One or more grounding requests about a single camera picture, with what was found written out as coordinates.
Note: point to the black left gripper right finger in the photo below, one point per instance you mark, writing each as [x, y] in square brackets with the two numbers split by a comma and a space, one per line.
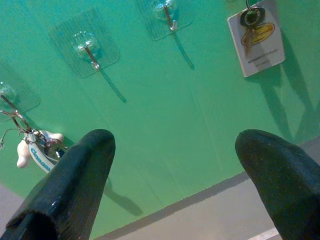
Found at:
[287, 187]

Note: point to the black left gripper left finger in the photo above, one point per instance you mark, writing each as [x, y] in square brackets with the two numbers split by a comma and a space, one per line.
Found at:
[75, 180]

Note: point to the white key card tag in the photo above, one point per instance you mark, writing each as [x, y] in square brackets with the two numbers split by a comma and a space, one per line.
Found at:
[267, 57]

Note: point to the white bone-shaped charm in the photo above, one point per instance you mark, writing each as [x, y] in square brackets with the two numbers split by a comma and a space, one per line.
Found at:
[23, 155]

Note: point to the brass key with black head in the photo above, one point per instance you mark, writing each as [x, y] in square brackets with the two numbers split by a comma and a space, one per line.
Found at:
[248, 41]

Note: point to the green wall board with hooks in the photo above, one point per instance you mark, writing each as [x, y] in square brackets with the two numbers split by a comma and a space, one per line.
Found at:
[160, 112]

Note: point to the clear adhesive wall hook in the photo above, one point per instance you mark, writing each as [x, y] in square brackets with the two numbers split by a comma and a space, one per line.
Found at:
[166, 12]
[86, 47]
[7, 95]

